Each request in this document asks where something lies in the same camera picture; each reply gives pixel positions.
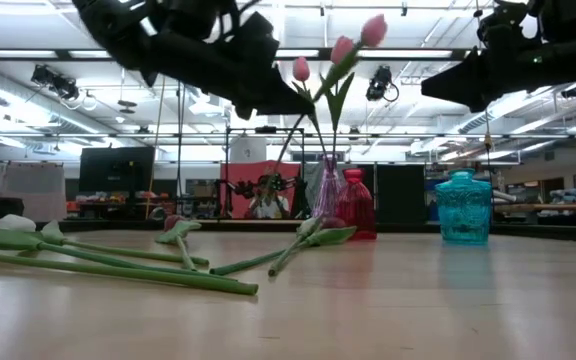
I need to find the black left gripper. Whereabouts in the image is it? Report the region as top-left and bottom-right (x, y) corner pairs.
(137, 12), (317, 121)

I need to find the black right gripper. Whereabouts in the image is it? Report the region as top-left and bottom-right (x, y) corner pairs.
(420, 0), (576, 115)

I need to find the pink glass vase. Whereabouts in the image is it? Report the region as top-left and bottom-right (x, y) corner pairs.
(311, 153), (344, 220)

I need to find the teal glass vase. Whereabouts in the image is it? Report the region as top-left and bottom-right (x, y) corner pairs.
(435, 168), (493, 246)

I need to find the red glass vase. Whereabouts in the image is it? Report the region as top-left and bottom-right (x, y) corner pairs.
(336, 168), (378, 241)

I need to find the red backdrop panel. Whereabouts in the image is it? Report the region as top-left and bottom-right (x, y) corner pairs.
(220, 160), (303, 220)

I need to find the person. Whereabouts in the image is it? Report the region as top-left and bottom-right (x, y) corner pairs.
(247, 174), (292, 220)

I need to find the black partition panel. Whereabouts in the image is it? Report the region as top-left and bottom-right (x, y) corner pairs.
(375, 163), (427, 224)

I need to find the black monitor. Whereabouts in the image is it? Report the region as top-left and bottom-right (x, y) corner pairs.
(78, 146), (157, 194)

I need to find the black ceiling spotlight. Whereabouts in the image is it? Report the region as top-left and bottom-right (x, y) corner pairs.
(30, 63), (80, 101)

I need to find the white covered board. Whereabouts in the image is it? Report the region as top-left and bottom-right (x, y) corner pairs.
(0, 162), (67, 221)

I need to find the black mounted camera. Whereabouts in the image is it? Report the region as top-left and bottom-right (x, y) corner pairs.
(366, 64), (400, 103)

